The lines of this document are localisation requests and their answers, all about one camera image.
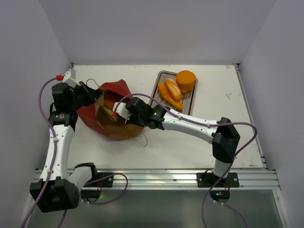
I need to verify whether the aluminium front rail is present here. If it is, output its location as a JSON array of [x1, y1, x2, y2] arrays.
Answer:
[[32, 169, 281, 190]]

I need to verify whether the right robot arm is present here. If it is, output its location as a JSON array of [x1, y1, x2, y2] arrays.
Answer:
[[125, 97, 240, 187]]

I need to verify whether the orange twisted bread stick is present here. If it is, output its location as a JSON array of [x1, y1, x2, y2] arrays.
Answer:
[[158, 83, 184, 110]]

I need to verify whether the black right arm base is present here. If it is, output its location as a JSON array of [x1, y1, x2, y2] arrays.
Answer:
[[196, 170, 240, 203]]

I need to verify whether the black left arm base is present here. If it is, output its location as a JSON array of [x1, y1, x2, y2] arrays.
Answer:
[[80, 177, 113, 202]]

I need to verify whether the red paper bag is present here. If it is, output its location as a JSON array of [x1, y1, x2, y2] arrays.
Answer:
[[77, 79, 144, 140]]

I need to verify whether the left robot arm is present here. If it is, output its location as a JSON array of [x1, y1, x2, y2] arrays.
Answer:
[[30, 82, 102, 213]]

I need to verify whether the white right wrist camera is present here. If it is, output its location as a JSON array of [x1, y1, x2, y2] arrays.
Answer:
[[113, 102, 130, 120]]

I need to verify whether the orange loaf bread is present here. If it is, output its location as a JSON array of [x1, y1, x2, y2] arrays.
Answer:
[[104, 93, 122, 110]]

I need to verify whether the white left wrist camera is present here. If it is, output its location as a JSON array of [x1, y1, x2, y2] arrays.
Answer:
[[56, 68, 80, 88]]

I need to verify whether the golden oval bread roll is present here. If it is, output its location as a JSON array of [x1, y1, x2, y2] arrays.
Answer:
[[164, 78, 181, 101]]

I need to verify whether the stainless steel tray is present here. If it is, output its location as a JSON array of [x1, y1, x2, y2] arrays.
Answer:
[[152, 70, 198, 115]]

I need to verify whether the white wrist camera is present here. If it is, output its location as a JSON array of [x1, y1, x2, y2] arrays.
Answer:
[[56, 68, 80, 88], [113, 102, 130, 120]]

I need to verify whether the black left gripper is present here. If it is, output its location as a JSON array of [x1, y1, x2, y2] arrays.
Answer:
[[69, 81, 102, 110]]

